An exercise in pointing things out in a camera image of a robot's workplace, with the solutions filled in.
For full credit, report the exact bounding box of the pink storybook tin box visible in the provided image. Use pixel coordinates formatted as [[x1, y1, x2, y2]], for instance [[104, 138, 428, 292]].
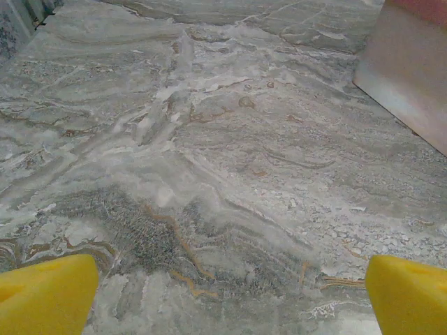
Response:
[[352, 0, 447, 157]]

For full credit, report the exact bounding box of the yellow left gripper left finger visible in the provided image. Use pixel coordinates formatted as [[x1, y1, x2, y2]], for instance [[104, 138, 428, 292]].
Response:
[[0, 253, 100, 335]]

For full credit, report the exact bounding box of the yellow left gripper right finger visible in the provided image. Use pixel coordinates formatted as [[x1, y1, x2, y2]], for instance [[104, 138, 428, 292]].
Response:
[[364, 254, 447, 335]]

